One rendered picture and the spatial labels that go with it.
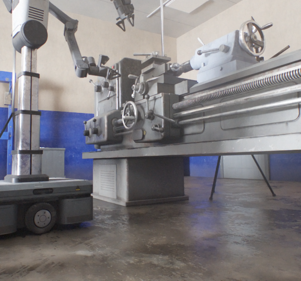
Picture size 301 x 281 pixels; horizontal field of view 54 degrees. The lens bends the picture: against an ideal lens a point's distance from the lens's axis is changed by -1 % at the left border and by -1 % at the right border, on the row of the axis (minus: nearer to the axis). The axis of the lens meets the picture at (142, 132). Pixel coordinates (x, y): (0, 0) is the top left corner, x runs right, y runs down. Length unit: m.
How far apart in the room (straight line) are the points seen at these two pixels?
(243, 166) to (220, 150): 4.32
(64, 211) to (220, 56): 1.31
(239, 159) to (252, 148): 4.49
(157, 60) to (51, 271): 1.63
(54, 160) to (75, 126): 1.68
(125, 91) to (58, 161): 2.06
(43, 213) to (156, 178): 1.25
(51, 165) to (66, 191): 2.76
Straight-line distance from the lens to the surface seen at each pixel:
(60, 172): 4.49
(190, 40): 7.36
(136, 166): 2.53
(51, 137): 5.85
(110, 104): 2.87
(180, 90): 1.97
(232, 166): 5.96
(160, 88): 1.96
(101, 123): 2.73
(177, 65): 2.06
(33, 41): 1.92
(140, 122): 2.10
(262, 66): 1.57
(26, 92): 1.88
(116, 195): 2.66
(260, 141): 1.33
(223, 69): 1.87
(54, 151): 4.46
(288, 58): 1.50
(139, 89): 2.03
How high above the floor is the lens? 0.37
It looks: 5 degrees up
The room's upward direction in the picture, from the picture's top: 1 degrees counter-clockwise
